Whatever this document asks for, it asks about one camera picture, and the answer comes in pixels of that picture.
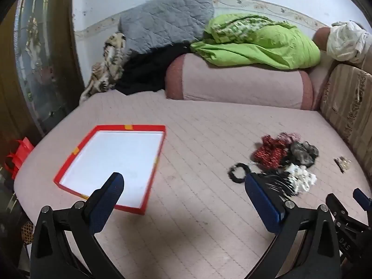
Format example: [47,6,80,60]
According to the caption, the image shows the small hair clips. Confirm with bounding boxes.
[334,156,352,173]

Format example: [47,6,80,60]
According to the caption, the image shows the animal print cloth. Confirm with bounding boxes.
[79,33,128,103]

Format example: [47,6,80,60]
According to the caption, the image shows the green blanket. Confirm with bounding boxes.
[190,14,321,70]

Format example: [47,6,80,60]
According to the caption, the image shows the pink quilted bedspread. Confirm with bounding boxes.
[13,89,372,279]

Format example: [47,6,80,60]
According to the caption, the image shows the grey quilted pillow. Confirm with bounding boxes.
[118,0,215,54]

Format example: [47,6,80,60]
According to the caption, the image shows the pink bolster cushion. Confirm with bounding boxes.
[165,53,314,111]

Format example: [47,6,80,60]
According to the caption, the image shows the red checked scrunchie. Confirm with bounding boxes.
[276,132,303,146]

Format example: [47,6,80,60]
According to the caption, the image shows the brown cushion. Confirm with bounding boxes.
[312,27,332,50]

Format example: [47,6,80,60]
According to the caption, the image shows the red box lid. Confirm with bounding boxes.
[54,124,167,216]

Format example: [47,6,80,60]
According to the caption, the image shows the grey sheer scrunchie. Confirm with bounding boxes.
[289,141,320,169]

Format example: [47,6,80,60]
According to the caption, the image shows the black cloth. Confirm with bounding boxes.
[115,41,192,96]

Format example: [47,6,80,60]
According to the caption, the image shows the red bag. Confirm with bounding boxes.
[4,137,35,181]

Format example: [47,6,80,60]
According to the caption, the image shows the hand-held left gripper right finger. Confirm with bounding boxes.
[245,172,342,279]

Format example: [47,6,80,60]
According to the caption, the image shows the wooden glass door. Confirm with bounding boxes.
[0,0,85,152]

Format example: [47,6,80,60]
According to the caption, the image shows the black beaded scrunchie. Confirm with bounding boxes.
[259,171,297,198]

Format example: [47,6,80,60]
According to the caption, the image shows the striped sofa cushion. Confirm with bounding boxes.
[320,64,372,175]

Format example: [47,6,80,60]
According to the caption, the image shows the white crumpled cloth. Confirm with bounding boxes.
[325,21,372,64]

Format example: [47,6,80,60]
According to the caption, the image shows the red dotted scrunchie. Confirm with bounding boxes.
[251,135,287,169]

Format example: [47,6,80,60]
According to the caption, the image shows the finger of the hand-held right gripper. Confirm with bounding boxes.
[325,193,353,224]
[353,188,372,218]

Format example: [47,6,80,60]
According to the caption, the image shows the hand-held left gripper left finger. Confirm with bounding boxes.
[30,172,125,279]

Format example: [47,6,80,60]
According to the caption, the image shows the white dotted scrunchie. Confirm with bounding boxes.
[283,164,317,194]

